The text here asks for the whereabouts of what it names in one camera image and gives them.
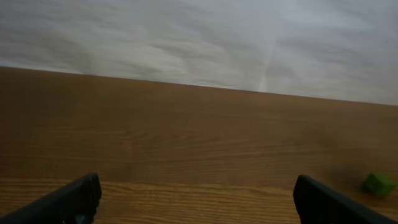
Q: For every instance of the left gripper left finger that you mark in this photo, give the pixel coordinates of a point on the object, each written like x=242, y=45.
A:
x=62, y=205

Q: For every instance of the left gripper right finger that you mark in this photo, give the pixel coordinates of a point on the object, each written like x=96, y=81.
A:
x=326, y=205

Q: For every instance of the green cube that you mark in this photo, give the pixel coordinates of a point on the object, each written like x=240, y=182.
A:
x=378, y=184

